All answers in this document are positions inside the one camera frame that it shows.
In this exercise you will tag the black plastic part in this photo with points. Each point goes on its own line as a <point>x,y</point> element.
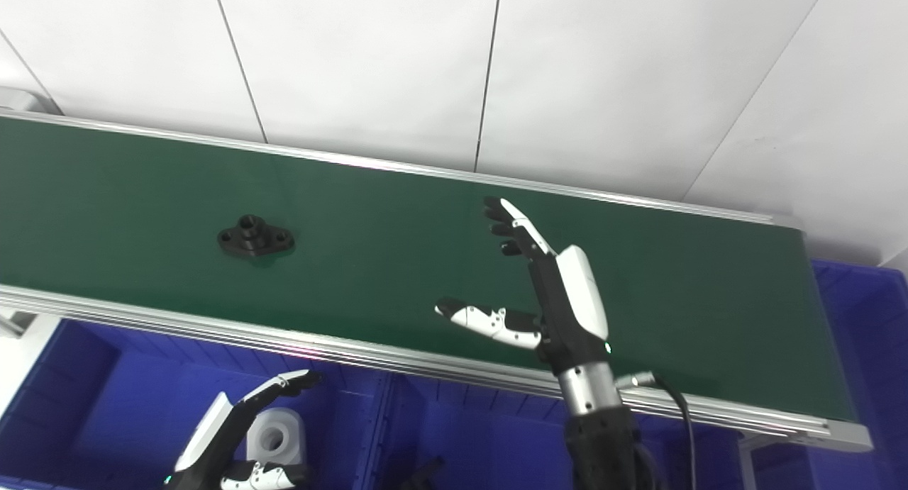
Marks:
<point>425,477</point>

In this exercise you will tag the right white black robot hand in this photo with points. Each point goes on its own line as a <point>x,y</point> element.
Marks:
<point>578,305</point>

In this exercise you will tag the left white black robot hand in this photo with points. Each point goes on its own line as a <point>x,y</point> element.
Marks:
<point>213,433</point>

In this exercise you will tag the grey conveyor end housing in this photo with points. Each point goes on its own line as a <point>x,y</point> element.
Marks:
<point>28,101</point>

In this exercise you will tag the green conveyor belt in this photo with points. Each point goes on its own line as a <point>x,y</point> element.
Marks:
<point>355,256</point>

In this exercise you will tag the white plastic part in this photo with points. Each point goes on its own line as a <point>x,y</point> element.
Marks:
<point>273,433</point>

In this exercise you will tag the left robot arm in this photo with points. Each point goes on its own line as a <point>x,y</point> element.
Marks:
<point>181,486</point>

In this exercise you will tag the black flange part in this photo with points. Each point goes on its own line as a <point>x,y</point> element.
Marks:
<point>255,242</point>

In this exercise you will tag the blue plastic bin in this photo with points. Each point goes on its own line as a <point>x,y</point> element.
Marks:
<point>496,440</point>
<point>106,405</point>
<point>865,348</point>

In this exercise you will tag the aluminium conveyor leg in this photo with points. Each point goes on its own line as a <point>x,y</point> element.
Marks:
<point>14,325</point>

